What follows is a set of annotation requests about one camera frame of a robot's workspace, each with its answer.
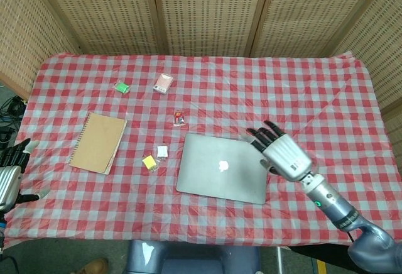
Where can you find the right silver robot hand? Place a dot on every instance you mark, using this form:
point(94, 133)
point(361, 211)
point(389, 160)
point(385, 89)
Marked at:
point(284, 157)

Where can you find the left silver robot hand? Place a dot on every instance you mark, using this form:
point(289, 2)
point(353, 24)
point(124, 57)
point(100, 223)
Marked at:
point(9, 173)

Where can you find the silver laptop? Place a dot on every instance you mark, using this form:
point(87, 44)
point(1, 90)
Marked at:
point(223, 168)

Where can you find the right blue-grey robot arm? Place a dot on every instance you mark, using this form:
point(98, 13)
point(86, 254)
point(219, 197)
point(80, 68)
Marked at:
point(348, 220)

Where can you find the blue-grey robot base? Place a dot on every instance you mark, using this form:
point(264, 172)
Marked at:
point(191, 256)

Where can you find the red white checkered tablecloth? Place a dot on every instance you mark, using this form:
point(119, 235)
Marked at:
point(201, 223)

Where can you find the brown spiral notebook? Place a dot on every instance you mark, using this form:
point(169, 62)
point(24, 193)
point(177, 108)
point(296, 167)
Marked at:
point(98, 143)

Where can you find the small red clip packet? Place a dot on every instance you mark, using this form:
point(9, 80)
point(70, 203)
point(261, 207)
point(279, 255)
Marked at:
point(179, 118)

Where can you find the white wrapped eraser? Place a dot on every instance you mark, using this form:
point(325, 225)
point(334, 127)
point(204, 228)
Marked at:
point(162, 151)

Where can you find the brown shoe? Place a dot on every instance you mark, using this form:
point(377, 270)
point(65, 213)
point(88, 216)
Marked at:
point(92, 266)

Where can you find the yellow wrapped eraser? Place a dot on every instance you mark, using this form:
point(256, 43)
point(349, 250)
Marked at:
point(149, 162)

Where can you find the green wrapped eraser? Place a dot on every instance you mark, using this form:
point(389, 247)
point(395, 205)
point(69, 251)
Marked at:
point(122, 87)

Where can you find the pink card box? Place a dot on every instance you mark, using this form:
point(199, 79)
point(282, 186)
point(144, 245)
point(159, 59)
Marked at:
point(163, 83)

